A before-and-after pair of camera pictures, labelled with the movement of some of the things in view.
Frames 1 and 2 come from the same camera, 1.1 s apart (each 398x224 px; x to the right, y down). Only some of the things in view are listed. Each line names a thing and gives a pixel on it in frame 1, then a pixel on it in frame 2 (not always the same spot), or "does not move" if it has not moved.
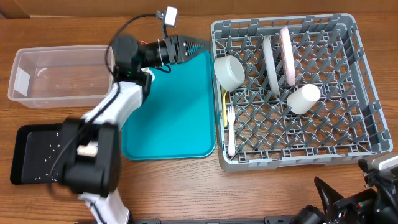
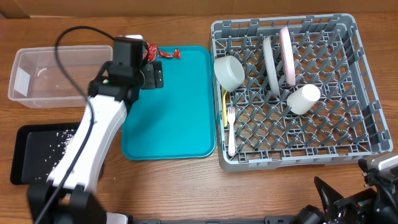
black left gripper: [176, 49] → [152, 74]
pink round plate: [288, 56] does not move
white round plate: [272, 65] does not move
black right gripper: [342, 210] does not move
